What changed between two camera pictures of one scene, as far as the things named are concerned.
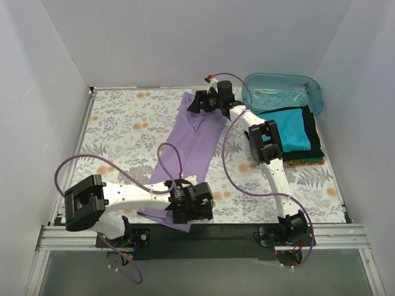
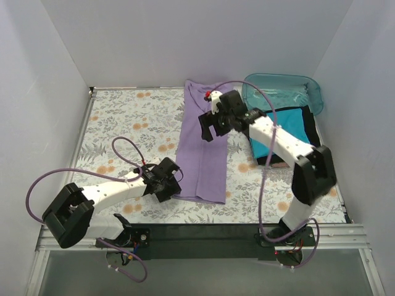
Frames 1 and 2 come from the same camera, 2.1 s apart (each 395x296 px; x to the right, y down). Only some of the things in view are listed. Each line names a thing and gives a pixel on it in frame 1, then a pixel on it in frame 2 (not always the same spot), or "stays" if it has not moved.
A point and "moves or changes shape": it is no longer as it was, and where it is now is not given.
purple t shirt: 191,142 moves or changes shape
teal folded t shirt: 292,129 stays
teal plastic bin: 263,92 stays
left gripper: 201,200 → 170,190
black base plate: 207,242 stays
